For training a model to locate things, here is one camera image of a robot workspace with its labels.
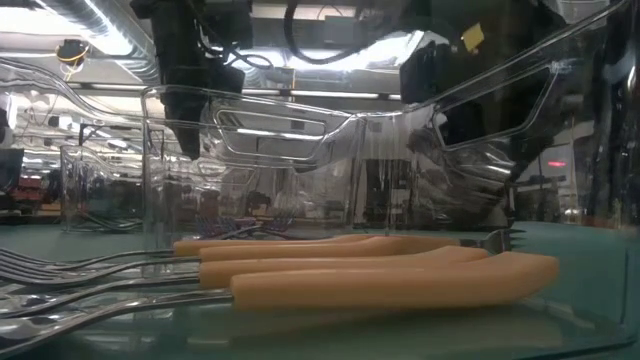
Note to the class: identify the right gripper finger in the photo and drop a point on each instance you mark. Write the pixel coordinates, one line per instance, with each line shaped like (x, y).
(475, 175)

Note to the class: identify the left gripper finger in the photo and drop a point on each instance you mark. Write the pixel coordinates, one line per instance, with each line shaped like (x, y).
(187, 125)
(227, 79)

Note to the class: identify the black fork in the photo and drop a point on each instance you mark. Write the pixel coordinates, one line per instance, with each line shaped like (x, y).
(117, 223)

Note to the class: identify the purple-headed iridescent fork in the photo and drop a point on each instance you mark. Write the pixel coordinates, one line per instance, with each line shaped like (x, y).
(250, 231)

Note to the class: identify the teal iridescent fork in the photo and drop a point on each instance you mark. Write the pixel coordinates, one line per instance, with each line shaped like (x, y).
(282, 222)

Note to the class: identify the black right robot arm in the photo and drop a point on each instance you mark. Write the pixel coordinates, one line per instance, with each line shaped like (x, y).
(500, 15)

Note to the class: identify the bright ceiling light panel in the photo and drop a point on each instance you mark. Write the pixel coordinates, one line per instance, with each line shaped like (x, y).
(350, 57)

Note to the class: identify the clear plastic bin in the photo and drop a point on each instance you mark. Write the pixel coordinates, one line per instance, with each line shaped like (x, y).
(320, 330)
(80, 190)
(280, 150)

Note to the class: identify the black cabinet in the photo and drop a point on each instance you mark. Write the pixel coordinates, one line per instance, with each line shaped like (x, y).
(387, 190)

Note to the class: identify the long ceiling light strip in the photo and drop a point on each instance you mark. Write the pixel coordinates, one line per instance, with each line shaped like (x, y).
(330, 94)

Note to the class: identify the green table mat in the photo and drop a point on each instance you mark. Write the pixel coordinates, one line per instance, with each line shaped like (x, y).
(575, 250)

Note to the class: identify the dark monitor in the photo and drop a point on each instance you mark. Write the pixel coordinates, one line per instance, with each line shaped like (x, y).
(10, 170)

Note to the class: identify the silver ventilation duct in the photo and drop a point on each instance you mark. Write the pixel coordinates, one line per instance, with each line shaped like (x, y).
(125, 40)

